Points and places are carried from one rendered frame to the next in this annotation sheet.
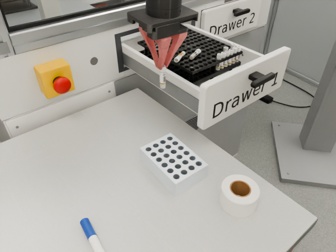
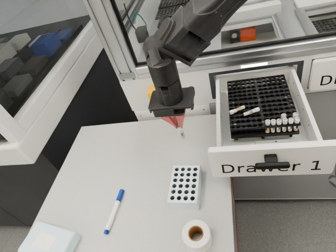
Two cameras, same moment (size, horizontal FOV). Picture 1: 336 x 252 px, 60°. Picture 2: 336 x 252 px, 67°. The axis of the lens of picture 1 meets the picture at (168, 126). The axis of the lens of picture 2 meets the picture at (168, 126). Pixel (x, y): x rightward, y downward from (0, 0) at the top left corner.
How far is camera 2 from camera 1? 0.48 m
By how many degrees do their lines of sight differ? 44
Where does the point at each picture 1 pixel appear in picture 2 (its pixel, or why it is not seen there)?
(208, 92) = (211, 155)
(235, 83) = (246, 156)
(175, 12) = (169, 103)
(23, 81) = (143, 93)
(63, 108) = not seen: hidden behind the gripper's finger
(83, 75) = not seen: hidden behind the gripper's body
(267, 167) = not seen: outside the picture
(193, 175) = (183, 204)
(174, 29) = (169, 113)
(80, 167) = (146, 157)
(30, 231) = (104, 179)
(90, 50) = (188, 81)
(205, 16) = (313, 66)
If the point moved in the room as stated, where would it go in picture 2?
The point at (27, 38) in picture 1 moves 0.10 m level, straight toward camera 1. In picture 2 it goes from (145, 71) to (133, 89)
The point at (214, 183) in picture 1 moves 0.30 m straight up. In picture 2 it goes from (198, 217) to (173, 146)
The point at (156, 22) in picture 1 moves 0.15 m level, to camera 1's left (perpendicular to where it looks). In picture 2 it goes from (155, 107) to (118, 88)
